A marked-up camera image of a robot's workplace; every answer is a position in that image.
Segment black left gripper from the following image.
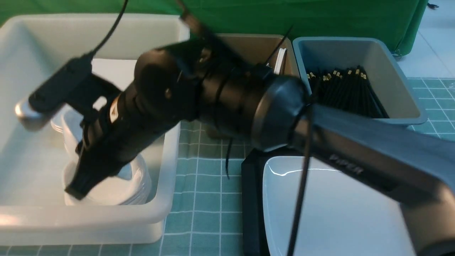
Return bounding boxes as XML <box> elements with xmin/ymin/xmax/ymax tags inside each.
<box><xmin>64</xmin><ymin>85</ymin><xmax>178</xmax><ymax>201</ymax></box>

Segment white square rice plate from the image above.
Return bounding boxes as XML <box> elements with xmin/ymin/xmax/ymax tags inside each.
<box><xmin>263</xmin><ymin>156</ymin><xmax>415</xmax><ymax>256</ymax></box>

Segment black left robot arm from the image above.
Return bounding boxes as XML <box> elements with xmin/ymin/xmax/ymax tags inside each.
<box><xmin>65</xmin><ymin>38</ymin><xmax>454</xmax><ymax>256</ymax></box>

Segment brown plastic spoon bin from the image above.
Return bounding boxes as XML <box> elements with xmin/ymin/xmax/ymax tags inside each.
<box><xmin>204</xmin><ymin>33</ymin><xmax>301</xmax><ymax>140</ymax></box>

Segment stacked small white bowls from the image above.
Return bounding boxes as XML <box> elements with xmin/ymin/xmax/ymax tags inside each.
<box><xmin>64</xmin><ymin>155</ymin><xmax>152</xmax><ymax>206</ymax></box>

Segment leaning white soup spoon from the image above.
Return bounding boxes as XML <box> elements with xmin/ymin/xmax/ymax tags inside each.
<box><xmin>274</xmin><ymin>48</ymin><xmax>287</xmax><ymax>75</ymax></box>

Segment blue-grey plastic chopstick bin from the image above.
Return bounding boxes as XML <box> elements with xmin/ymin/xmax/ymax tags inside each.
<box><xmin>293</xmin><ymin>36</ymin><xmax>428</xmax><ymax>128</ymax></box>

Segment black plastic serving tray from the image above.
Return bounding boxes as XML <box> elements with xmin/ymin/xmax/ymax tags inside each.
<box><xmin>241</xmin><ymin>148</ymin><xmax>302</xmax><ymax>256</ymax></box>

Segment large white plastic tub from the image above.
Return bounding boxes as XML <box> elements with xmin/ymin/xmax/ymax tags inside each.
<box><xmin>0</xmin><ymin>14</ymin><xmax>180</xmax><ymax>246</ymax></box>

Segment bundle of black chopsticks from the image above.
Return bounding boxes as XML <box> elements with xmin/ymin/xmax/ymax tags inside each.
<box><xmin>306</xmin><ymin>65</ymin><xmax>389</xmax><ymax>119</ymax></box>

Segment green backdrop cloth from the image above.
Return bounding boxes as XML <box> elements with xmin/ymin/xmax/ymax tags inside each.
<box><xmin>0</xmin><ymin>0</ymin><xmax>428</xmax><ymax>55</ymax></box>

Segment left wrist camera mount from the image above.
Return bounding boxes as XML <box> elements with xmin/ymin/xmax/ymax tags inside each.
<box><xmin>15</xmin><ymin>54</ymin><xmax>121</xmax><ymax>129</ymax></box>

